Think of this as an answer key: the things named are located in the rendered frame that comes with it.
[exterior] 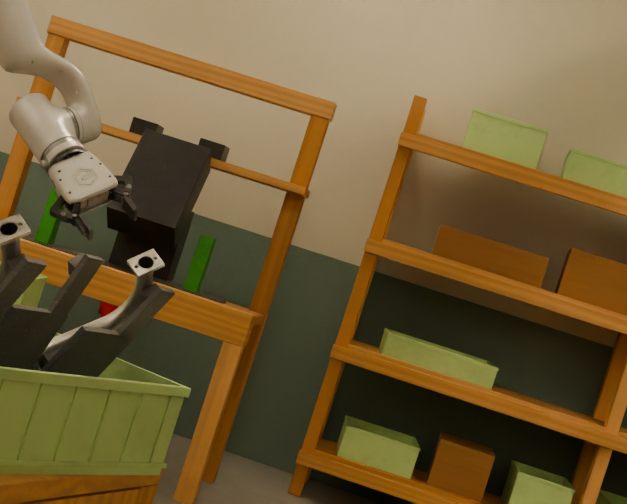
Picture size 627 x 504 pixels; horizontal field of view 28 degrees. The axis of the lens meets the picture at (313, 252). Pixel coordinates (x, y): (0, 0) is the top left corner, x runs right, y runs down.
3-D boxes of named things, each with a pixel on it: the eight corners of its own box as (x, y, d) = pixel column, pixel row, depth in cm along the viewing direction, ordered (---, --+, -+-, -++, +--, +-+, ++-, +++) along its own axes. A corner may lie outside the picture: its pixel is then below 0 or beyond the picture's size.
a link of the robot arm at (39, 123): (79, 163, 242) (37, 174, 236) (46, 117, 247) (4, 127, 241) (88, 131, 236) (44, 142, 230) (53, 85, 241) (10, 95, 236)
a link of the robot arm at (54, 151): (38, 147, 230) (46, 158, 229) (80, 131, 234) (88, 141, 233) (38, 176, 237) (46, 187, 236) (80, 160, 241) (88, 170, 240)
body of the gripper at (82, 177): (41, 157, 229) (71, 200, 225) (90, 138, 234) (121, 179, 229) (41, 183, 235) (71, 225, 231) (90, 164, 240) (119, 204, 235)
